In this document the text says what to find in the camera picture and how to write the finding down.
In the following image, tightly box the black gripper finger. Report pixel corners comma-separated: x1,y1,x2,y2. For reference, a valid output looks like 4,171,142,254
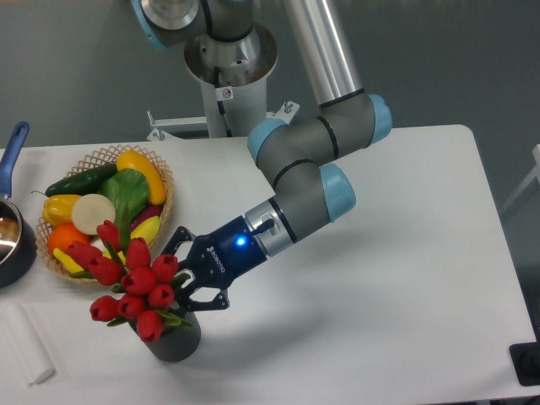
161,226,196,255
173,273,230,312

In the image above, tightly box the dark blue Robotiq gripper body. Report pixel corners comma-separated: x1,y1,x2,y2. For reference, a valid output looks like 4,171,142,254
179,197,298,299

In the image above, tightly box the red tulip bouquet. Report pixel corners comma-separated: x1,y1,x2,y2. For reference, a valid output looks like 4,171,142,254
67,208,195,343

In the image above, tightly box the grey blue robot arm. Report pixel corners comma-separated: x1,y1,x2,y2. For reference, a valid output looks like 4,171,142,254
132,1,392,312

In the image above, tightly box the dark grey ribbed vase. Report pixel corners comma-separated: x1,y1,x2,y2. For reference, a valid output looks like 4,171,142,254
145,307,201,363

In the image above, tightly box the purple eggplant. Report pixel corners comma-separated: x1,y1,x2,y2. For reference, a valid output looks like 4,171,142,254
130,205,162,231

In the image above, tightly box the yellow banana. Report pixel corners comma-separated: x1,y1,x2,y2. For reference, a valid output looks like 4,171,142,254
52,216,160,281

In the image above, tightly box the yellow squash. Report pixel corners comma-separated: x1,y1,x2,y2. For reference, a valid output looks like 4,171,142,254
116,150,166,205

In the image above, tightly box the green leafy cabbage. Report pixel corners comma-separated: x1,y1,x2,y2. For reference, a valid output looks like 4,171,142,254
97,169,149,251

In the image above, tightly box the beige round disc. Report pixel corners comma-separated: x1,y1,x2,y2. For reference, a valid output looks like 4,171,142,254
71,194,116,235

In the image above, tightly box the green cucumber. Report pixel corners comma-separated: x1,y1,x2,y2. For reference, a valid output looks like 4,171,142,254
32,164,117,197

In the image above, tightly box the orange fruit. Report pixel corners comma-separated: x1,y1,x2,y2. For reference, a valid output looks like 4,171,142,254
46,224,90,253

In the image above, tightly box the yellow bell pepper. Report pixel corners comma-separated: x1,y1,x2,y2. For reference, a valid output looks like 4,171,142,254
42,194,81,227

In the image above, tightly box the white rolled cloth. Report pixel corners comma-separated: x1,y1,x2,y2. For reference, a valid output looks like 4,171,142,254
2,303,56,386

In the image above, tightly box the black device at table edge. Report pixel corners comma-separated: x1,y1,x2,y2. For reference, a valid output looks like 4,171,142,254
509,342,539,386

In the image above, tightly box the white chair part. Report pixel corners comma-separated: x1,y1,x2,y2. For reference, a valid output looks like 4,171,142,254
501,144,539,217

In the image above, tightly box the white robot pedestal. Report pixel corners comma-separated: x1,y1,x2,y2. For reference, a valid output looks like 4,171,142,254
200,78,267,138

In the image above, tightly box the white metal base bracket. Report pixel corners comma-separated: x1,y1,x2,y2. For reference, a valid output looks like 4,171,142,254
147,100,300,142

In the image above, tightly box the blue handled saucepan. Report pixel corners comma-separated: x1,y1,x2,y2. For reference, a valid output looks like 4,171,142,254
1,121,37,289

